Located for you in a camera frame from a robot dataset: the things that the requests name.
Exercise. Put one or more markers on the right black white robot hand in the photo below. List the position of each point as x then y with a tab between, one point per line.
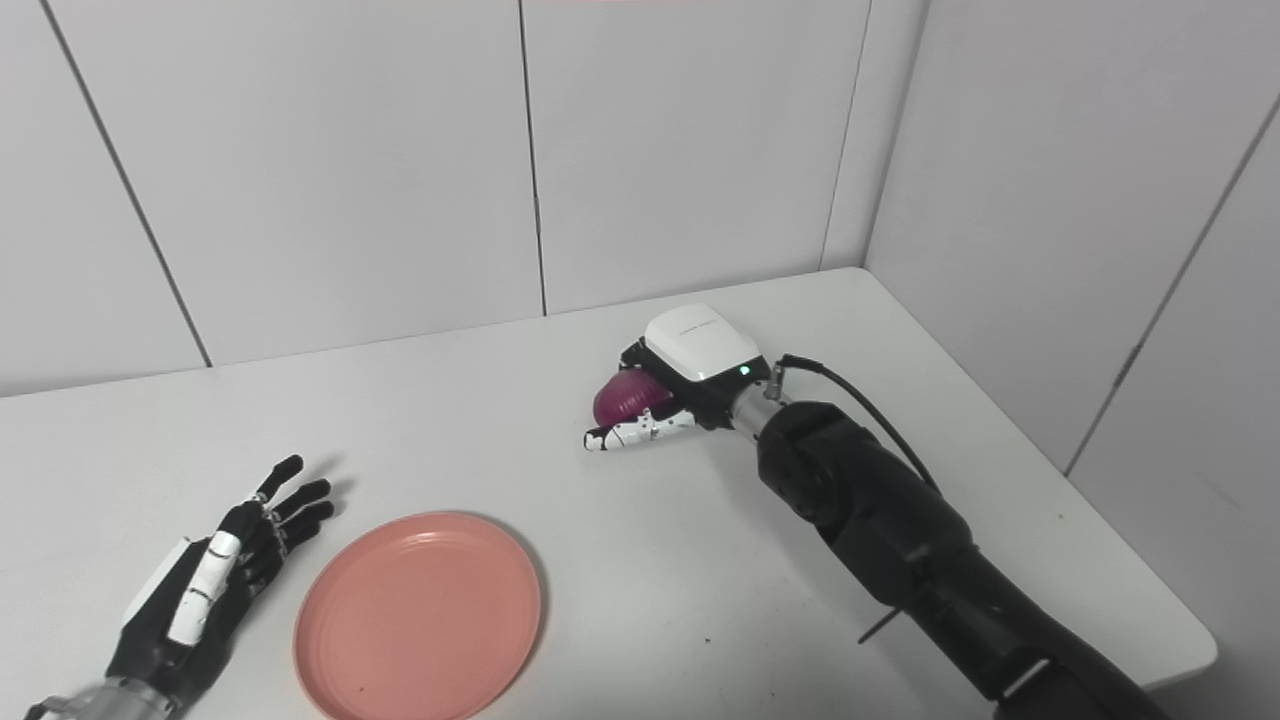
700	355

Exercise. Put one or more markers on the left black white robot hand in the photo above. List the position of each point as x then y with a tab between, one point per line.
175	620

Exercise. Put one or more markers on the purple onion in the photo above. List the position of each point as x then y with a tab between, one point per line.
625	398

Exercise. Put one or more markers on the pink round plate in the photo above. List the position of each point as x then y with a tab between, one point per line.
418	615

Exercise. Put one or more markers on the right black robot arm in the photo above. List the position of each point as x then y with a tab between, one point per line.
900	530

